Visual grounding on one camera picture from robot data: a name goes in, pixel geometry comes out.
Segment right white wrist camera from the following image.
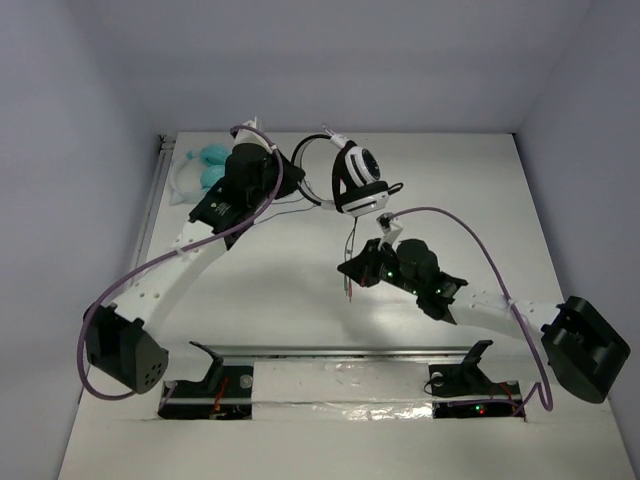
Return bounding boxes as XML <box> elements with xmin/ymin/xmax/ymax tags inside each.
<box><xmin>376</xmin><ymin>212</ymin><xmax>403</xmax><ymax>250</ymax></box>

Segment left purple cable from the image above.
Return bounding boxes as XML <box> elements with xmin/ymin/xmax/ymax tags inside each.
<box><xmin>74</xmin><ymin>127</ymin><xmax>286</xmax><ymax>401</ymax></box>

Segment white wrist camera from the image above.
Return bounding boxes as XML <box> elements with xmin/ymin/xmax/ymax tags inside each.
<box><xmin>376</xmin><ymin>212</ymin><xmax>403</xmax><ymax>250</ymax></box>
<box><xmin>230</xmin><ymin>117</ymin><xmax>271</xmax><ymax>152</ymax></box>

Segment blue earphones with cable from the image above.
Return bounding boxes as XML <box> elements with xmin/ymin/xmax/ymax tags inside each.
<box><xmin>255</xmin><ymin>196</ymin><xmax>317</xmax><ymax>225</ymax></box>

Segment aluminium rail left side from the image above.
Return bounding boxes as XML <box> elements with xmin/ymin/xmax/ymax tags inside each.
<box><xmin>129</xmin><ymin>133</ymin><xmax>176</xmax><ymax>269</ymax></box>

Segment aluminium rail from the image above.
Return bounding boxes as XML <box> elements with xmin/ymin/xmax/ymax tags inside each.
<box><xmin>129</xmin><ymin>133</ymin><xmax>176</xmax><ymax>269</ymax></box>
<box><xmin>205</xmin><ymin>345</ymin><xmax>470</xmax><ymax>359</ymax></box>

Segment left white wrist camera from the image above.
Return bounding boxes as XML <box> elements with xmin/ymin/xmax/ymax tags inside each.
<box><xmin>230</xmin><ymin>117</ymin><xmax>271</xmax><ymax>152</ymax></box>

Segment white black headphones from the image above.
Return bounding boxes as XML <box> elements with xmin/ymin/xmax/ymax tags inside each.
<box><xmin>291</xmin><ymin>125</ymin><xmax>404</xmax><ymax>219</ymax></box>

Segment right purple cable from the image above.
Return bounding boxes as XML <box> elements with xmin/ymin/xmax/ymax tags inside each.
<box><xmin>387</xmin><ymin>207</ymin><xmax>555</xmax><ymax>417</ymax></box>

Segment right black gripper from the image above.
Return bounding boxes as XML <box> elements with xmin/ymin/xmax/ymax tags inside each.
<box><xmin>339</xmin><ymin>238</ymin><xmax>422</xmax><ymax>296</ymax></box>

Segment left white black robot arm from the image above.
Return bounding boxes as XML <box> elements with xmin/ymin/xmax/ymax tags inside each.
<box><xmin>76</xmin><ymin>142</ymin><xmax>305</xmax><ymax>397</ymax></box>

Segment aluminium rail front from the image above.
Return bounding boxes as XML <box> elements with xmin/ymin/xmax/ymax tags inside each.
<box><xmin>205</xmin><ymin>345</ymin><xmax>470</xmax><ymax>359</ymax></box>

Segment teal white headphones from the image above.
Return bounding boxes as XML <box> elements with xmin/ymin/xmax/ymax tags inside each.
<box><xmin>168</xmin><ymin>143</ymin><xmax>231</xmax><ymax>206</ymax></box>

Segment white foil-covered block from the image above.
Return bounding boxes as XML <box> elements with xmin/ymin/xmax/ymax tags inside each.
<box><xmin>251</xmin><ymin>360</ymin><xmax>433</xmax><ymax>422</ymax></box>

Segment purple cable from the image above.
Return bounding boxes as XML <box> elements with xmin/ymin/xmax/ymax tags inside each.
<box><xmin>387</xmin><ymin>207</ymin><xmax>555</xmax><ymax>417</ymax></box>
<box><xmin>74</xmin><ymin>127</ymin><xmax>286</xmax><ymax>401</ymax></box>

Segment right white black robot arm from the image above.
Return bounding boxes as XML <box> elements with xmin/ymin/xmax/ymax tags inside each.
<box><xmin>337</xmin><ymin>239</ymin><xmax>631</xmax><ymax>404</ymax></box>

